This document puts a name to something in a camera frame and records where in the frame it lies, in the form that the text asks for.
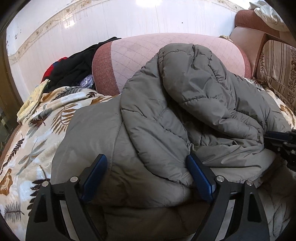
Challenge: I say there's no grey quilted hooded jacket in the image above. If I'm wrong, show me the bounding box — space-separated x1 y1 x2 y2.
51 44 291 240

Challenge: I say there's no leaf pattern bed blanket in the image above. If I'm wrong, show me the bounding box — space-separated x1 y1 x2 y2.
1 86 295 240

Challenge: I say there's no striped brown cushion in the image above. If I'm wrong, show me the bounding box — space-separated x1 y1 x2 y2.
256 40 295 112

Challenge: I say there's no yellow patterned cloth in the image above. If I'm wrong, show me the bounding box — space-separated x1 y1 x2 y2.
16 78 50 124

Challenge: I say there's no pink padded headboard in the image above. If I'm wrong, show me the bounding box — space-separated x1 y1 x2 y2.
230 9 295 78

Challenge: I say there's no white cloth on headboard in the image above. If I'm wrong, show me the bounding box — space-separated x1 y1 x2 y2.
249 1 290 32

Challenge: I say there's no red garment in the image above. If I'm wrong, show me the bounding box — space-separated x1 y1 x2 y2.
41 57 67 83

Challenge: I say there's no black garment pile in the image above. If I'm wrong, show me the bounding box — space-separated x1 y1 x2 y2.
44 37 118 93

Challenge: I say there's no pink bolster pillow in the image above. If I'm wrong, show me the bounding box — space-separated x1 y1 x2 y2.
92 33 251 95

